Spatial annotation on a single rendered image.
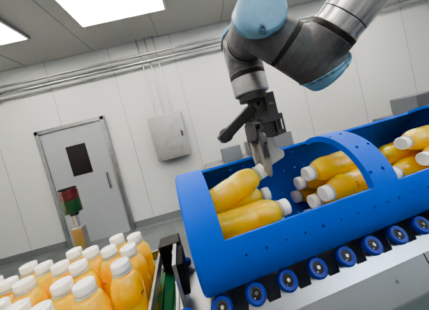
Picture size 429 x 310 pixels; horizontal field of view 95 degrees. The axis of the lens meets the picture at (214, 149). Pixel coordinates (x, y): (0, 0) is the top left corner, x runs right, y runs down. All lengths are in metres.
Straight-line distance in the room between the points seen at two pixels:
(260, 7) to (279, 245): 0.44
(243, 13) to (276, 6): 0.06
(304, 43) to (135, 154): 3.74
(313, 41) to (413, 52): 5.59
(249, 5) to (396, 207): 0.52
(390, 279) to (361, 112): 4.47
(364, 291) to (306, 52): 0.52
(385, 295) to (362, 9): 0.58
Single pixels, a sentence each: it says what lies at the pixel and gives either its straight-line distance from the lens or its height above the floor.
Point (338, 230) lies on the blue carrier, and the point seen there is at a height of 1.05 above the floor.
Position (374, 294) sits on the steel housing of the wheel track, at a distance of 0.65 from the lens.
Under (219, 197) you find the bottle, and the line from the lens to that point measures 0.48.
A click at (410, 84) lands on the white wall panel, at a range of 5.81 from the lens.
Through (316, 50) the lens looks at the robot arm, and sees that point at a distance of 0.43.
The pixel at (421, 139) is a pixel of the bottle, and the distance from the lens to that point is 0.84.
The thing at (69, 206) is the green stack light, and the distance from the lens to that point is 0.94.
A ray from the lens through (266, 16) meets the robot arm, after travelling 0.41.
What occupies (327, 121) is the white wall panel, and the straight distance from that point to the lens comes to 4.56.
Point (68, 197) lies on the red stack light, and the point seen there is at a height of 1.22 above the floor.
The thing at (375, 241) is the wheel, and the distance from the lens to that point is 0.64.
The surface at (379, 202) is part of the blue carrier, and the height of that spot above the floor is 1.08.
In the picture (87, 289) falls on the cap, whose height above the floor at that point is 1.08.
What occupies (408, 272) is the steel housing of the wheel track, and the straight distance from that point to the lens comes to 0.70.
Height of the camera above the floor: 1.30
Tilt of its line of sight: 3 degrees down
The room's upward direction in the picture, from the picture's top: 14 degrees counter-clockwise
